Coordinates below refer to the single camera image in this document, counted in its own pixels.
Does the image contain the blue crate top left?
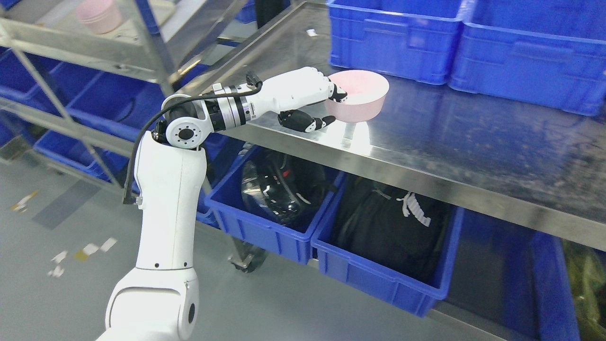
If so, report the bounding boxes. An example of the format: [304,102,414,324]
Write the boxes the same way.
[326,0,474,86]

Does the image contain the stacked pink bowls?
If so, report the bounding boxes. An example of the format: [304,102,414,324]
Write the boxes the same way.
[74,0,124,35]

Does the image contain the blue bin lower right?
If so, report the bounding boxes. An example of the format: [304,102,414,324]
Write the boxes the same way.
[532,232,582,341]

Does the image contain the blue crate top middle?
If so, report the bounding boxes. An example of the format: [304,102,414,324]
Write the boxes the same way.
[448,0,606,117]

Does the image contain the steel shelf rack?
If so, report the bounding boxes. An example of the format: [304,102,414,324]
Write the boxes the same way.
[1,0,245,188]

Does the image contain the blue bin with helmet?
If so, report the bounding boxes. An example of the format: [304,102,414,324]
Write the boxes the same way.
[205,146,344,265]

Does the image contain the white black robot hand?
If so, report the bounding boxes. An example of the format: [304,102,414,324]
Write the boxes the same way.
[242,66,347,133]

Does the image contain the pink ikea bowl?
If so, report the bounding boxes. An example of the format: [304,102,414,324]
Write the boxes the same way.
[325,70,390,123]

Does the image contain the green cloth item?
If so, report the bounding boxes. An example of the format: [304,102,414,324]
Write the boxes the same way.
[562,240,606,341]

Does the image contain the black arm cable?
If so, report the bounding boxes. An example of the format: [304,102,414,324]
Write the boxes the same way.
[123,71,264,205]

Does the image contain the stainless steel table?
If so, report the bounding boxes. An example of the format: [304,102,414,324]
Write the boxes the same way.
[180,0,606,251]

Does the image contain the black puma bag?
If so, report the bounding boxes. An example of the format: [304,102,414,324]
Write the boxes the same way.
[330,176,453,282]

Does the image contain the blue bin with bag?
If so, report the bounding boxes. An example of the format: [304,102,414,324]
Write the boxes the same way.
[312,175,466,317]

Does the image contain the blue crate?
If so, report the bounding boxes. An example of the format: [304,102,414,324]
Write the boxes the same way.
[448,0,606,117]
[326,0,474,86]

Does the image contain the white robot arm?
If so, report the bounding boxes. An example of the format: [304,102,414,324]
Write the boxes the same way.
[98,79,263,341]

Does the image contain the black helmet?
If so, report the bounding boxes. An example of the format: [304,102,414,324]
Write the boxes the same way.
[241,150,333,229]

